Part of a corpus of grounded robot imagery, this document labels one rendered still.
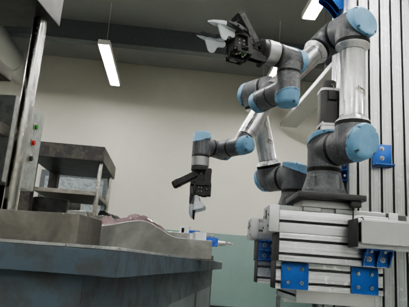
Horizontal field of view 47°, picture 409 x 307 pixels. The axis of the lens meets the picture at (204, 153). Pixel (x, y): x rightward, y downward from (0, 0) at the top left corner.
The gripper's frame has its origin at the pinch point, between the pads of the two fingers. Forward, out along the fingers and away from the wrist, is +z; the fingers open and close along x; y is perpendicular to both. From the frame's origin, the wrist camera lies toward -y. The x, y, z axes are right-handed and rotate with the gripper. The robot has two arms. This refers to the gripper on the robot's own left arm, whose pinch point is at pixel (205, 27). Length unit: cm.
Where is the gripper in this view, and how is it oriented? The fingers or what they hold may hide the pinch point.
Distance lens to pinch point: 140.3
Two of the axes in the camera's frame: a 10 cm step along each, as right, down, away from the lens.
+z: -8.9, -1.6, -4.3
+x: -4.6, 3.0, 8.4
